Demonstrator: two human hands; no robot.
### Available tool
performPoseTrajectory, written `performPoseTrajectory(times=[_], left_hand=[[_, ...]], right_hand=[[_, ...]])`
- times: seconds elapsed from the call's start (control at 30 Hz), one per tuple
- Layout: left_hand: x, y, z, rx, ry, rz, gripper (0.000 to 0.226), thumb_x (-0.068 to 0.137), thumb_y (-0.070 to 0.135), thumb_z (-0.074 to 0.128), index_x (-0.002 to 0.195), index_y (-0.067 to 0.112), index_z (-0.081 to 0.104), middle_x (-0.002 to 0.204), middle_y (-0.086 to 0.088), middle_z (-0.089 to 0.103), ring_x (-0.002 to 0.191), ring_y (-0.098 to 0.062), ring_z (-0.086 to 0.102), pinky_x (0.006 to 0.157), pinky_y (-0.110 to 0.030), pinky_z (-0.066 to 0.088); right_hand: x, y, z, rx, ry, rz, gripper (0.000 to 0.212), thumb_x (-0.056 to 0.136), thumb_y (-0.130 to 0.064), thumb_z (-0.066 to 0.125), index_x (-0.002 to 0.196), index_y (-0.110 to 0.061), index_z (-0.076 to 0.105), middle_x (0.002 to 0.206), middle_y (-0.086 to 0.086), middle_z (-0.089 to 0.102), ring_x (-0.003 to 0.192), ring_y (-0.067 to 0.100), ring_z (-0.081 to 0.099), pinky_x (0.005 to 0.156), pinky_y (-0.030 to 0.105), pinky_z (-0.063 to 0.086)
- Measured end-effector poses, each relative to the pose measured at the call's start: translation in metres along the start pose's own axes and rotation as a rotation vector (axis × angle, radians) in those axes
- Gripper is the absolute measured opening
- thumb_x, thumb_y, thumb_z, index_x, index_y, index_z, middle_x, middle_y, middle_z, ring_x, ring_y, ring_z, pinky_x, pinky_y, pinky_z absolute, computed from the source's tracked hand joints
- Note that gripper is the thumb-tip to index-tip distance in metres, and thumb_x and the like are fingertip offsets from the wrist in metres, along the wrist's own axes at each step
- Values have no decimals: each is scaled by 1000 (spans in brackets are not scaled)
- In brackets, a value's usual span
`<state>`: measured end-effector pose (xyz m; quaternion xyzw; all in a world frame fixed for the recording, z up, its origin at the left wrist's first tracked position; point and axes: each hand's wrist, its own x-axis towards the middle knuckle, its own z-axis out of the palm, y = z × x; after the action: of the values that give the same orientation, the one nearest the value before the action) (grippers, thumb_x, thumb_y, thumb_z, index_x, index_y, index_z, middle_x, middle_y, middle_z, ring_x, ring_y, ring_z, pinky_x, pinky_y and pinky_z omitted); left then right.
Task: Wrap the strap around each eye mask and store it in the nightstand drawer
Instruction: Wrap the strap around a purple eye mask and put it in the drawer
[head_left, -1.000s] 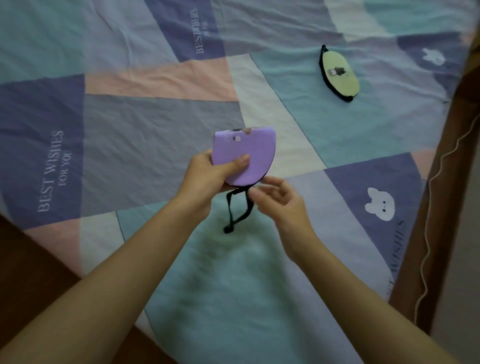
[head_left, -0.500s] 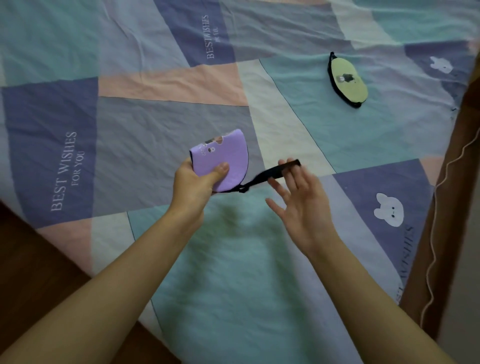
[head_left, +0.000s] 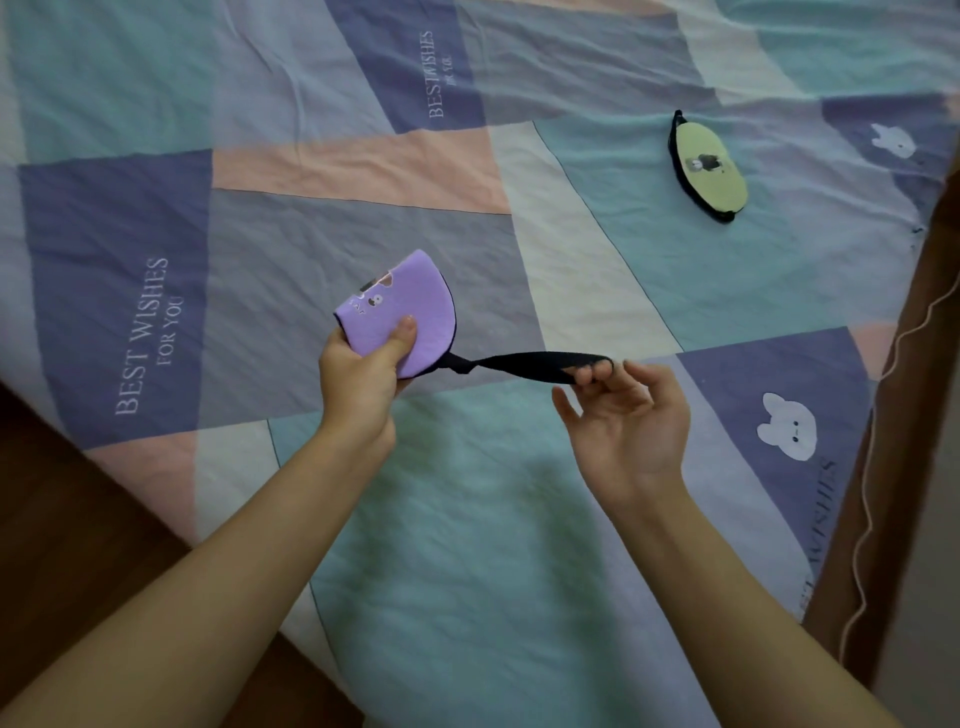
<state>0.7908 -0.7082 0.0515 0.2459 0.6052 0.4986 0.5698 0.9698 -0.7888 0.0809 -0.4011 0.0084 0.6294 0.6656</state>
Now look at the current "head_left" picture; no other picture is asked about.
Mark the person's right hand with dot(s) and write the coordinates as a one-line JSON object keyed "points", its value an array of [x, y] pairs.
{"points": [[637, 435]]}

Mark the person's left hand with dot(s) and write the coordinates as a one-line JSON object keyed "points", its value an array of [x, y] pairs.
{"points": [[364, 390]]}

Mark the purple sleep mask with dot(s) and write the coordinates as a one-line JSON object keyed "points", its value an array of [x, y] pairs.
{"points": [[405, 300]]}

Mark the yellow-green sleep mask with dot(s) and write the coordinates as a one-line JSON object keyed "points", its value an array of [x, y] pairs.
{"points": [[712, 176]]}

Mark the person's left forearm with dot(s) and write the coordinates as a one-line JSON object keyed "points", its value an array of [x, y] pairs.
{"points": [[202, 585]]}

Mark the person's right forearm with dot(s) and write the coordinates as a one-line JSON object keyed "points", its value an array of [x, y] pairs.
{"points": [[742, 615]]}

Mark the pastel patchwork bed sheet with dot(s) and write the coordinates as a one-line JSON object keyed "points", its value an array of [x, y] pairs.
{"points": [[487, 562]]}

